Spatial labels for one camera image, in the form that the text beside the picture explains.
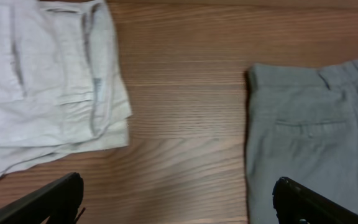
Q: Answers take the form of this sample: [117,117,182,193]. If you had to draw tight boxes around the grey shorts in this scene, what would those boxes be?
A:
[246,59,358,223]

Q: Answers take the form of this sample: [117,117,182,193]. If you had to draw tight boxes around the folded beige shorts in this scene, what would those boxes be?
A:
[0,0,132,177]

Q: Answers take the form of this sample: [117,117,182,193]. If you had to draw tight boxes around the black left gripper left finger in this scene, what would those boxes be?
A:
[0,172,84,224]

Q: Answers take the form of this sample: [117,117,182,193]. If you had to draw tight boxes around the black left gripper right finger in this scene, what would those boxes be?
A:
[272,177,358,224]

